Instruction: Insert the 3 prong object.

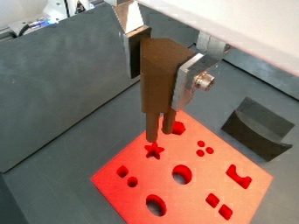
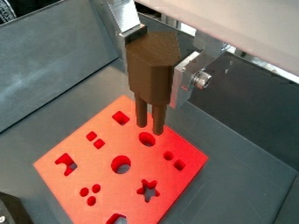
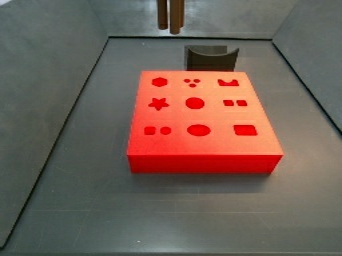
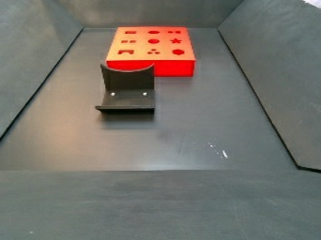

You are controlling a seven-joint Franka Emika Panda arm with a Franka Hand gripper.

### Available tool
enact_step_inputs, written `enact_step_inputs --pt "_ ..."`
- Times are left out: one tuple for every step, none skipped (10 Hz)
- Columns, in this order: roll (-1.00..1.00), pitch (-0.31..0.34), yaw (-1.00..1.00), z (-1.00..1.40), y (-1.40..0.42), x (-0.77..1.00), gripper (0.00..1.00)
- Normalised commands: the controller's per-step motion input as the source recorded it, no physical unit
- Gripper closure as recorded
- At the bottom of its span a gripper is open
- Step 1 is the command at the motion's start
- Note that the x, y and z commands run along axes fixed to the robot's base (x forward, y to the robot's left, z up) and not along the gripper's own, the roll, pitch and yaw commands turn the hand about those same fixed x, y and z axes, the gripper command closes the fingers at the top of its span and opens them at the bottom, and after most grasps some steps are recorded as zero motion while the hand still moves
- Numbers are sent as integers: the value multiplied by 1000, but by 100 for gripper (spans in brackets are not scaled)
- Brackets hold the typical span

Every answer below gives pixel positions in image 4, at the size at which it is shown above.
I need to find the black curved holder stand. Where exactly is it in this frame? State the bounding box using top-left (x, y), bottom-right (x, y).
top-left (95, 65), bottom-right (155, 113)

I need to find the red shape sorter block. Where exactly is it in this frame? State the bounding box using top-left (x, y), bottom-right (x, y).
top-left (106, 26), bottom-right (195, 77)

